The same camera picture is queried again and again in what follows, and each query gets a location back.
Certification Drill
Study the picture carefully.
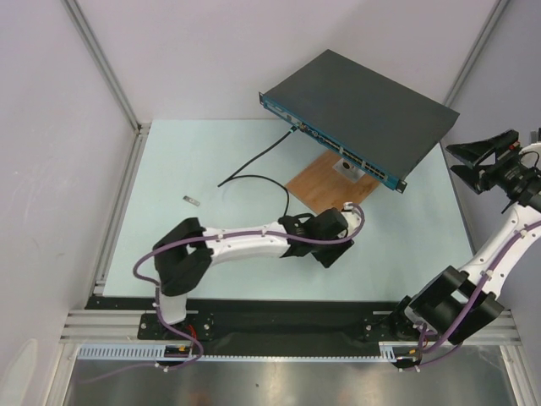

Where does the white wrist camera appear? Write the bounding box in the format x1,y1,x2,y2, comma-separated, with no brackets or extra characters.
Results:
341,202,365,234
520,128,541,168

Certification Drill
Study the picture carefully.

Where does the white slotted cable duct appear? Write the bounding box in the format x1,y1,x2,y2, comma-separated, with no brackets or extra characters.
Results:
77,342,413,363

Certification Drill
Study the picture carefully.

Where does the right aluminium frame post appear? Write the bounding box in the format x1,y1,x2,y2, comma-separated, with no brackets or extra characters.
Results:
443,0,512,107

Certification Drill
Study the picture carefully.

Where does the brown wooden board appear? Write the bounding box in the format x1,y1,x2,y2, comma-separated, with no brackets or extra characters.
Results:
286,151,380,214

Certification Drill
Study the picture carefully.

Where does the left aluminium frame post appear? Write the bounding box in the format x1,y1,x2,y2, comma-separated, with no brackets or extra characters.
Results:
61,0,150,134

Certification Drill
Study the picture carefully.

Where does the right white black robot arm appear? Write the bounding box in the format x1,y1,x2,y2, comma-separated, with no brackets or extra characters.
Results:
389,129,540,345

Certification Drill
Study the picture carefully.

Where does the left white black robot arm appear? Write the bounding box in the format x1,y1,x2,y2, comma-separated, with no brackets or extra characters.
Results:
153,203,364,338

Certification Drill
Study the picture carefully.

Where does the metal switch stand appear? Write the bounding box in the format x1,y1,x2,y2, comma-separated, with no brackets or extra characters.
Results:
333,159,364,184

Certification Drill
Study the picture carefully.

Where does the aluminium frame post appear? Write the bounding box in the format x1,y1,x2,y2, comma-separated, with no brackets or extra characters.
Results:
61,0,150,134
443,0,512,107

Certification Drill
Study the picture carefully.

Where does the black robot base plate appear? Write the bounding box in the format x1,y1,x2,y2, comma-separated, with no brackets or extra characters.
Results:
86,297,440,356

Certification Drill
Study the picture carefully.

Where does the black cable with plug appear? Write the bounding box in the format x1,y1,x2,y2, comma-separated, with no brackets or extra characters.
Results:
217,125,302,217

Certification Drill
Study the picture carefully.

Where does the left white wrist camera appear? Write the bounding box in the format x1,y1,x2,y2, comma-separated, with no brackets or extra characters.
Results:
341,202,365,234

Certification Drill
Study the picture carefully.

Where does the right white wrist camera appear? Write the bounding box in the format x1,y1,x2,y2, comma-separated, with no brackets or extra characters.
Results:
520,128,541,168

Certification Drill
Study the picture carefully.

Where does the silver transceiver module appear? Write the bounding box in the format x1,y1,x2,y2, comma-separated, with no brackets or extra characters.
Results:
183,195,200,206

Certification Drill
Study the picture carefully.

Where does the aluminium frame rail front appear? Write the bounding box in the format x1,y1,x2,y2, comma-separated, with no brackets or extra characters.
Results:
60,310,522,346

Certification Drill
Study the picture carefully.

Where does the blue black network switch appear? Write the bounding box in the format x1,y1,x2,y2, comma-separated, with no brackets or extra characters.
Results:
259,50,459,193

